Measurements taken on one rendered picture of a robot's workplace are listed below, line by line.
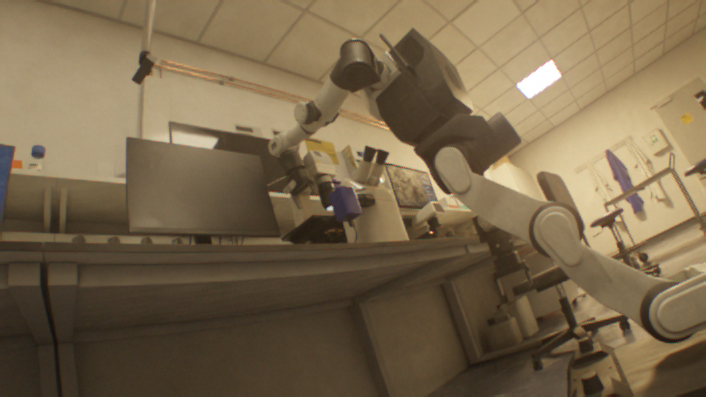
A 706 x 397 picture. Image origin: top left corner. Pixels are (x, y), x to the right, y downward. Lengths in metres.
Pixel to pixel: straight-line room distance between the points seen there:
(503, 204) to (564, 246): 0.21
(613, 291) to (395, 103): 0.80
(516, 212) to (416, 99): 0.43
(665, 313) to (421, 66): 0.93
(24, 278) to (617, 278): 1.19
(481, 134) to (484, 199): 0.18
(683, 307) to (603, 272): 0.20
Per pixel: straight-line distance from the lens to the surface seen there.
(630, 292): 0.97
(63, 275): 0.67
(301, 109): 1.23
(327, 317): 1.93
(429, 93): 1.07
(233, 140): 1.95
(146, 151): 1.23
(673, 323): 0.95
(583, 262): 0.91
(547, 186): 1.89
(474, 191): 0.97
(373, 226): 1.17
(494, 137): 1.02
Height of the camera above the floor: 0.51
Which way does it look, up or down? 22 degrees up
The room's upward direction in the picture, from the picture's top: 19 degrees counter-clockwise
